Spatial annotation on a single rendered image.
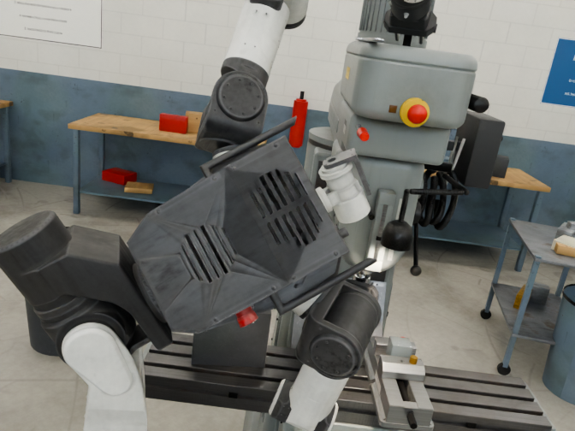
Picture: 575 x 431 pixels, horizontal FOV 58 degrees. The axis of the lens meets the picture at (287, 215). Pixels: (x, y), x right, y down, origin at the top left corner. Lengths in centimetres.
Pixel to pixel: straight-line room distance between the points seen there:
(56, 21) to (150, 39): 95
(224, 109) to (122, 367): 46
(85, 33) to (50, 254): 518
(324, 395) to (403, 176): 59
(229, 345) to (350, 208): 76
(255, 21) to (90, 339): 62
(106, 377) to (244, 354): 73
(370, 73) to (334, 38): 441
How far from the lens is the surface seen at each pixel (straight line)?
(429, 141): 129
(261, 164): 77
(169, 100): 575
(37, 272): 88
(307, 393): 103
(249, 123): 90
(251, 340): 158
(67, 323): 92
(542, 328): 384
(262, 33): 101
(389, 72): 115
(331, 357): 89
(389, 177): 132
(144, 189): 537
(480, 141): 167
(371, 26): 156
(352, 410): 162
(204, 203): 78
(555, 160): 628
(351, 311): 91
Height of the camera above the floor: 187
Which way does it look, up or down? 19 degrees down
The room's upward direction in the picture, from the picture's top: 8 degrees clockwise
